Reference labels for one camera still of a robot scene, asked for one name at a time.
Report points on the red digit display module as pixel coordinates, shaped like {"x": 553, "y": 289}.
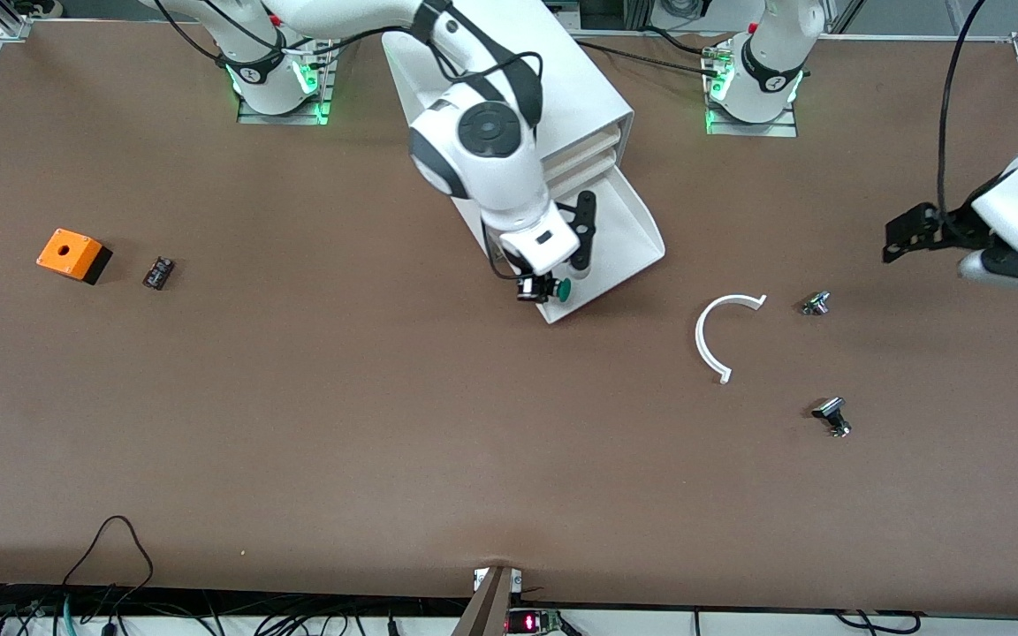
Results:
{"x": 531, "y": 623}

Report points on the white curved plastic arc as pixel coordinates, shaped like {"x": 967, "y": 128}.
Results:
{"x": 700, "y": 340}

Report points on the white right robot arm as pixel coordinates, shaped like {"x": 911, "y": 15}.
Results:
{"x": 482, "y": 168}

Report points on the black knob selector switch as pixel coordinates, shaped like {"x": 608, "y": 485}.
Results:
{"x": 831, "y": 413}

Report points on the small black contact block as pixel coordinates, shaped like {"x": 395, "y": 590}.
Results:
{"x": 159, "y": 273}

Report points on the white lowest cabinet drawer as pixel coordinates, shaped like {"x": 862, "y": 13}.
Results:
{"x": 624, "y": 238}

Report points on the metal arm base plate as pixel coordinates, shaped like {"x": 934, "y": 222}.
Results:
{"x": 787, "y": 128}
{"x": 315, "y": 102}

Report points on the orange button box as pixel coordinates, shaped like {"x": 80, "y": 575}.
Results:
{"x": 67, "y": 251}

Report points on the brown camera mount post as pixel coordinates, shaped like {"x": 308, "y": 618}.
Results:
{"x": 484, "y": 609}

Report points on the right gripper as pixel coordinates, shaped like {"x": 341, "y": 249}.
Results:
{"x": 529, "y": 285}

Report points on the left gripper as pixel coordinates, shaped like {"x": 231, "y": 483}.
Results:
{"x": 958, "y": 224}

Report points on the green push button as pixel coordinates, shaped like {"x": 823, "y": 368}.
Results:
{"x": 564, "y": 289}

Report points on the silver key switch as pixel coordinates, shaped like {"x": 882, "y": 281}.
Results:
{"x": 816, "y": 304}

